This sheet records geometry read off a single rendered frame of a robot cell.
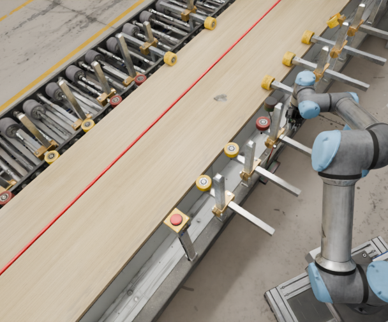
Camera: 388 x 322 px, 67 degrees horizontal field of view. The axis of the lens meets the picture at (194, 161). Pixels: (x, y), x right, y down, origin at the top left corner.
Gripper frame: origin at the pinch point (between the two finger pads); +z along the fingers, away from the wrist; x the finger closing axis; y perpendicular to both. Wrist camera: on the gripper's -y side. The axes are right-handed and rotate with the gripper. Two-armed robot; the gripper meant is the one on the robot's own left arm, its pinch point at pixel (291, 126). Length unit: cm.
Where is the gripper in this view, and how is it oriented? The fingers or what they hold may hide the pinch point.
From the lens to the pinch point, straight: 159.1
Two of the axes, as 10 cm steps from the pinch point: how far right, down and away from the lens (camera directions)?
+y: -3.2, 8.2, -4.7
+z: 1.0, 5.2, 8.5
